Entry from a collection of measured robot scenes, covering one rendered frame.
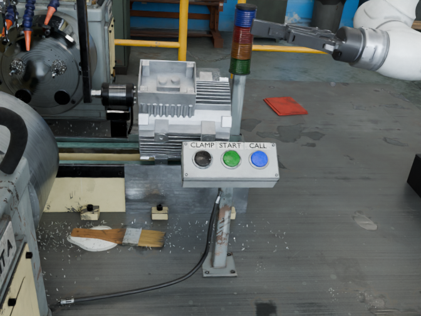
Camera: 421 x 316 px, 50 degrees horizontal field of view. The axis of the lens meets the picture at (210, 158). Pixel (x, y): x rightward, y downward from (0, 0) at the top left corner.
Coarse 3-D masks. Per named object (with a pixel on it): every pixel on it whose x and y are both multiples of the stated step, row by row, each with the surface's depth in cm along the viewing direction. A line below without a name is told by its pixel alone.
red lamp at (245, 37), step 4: (236, 28) 124; (240, 28) 124; (244, 28) 123; (248, 28) 123; (236, 32) 125; (240, 32) 124; (244, 32) 124; (248, 32) 124; (232, 36) 127; (236, 36) 125; (240, 36) 125; (244, 36) 124; (248, 36) 125; (252, 36) 126; (232, 40) 127; (236, 40) 126; (240, 40) 125; (244, 40) 125; (248, 40) 125; (252, 40) 127
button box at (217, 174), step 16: (192, 144) 80; (208, 144) 80; (224, 144) 80; (240, 144) 81; (256, 144) 81; (272, 144) 81; (192, 160) 78; (240, 160) 79; (272, 160) 80; (192, 176) 77; (208, 176) 78; (224, 176) 78; (240, 176) 78; (256, 176) 79; (272, 176) 79
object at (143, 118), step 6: (222, 78) 104; (228, 78) 104; (138, 114) 95; (144, 114) 95; (138, 120) 95; (144, 120) 95; (222, 120) 97; (228, 120) 97; (222, 126) 97; (228, 126) 97
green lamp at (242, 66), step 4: (232, 60) 129; (236, 60) 128; (240, 60) 128; (244, 60) 128; (248, 60) 129; (232, 64) 129; (236, 64) 129; (240, 64) 128; (244, 64) 128; (248, 64) 129; (232, 68) 130; (236, 68) 129; (240, 68) 129; (244, 68) 129; (248, 68) 130; (232, 72) 130; (236, 72) 130; (240, 72) 129; (244, 72) 130; (248, 72) 131
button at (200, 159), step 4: (200, 152) 78; (204, 152) 79; (208, 152) 79; (196, 156) 78; (200, 156) 78; (204, 156) 78; (208, 156) 78; (196, 160) 78; (200, 160) 78; (204, 160) 78; (208, 160) 78; (200, 164) 78; (204, 164) 78; (208, 164) 78
